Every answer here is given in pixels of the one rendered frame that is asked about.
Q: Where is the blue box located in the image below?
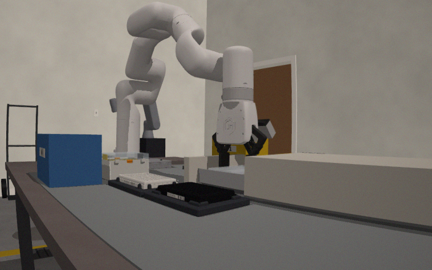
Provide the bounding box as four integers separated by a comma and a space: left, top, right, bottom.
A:
37, 134, 102, 188

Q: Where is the yellow bin with label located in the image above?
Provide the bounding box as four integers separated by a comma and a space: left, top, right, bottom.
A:
212, 138, 268, 156

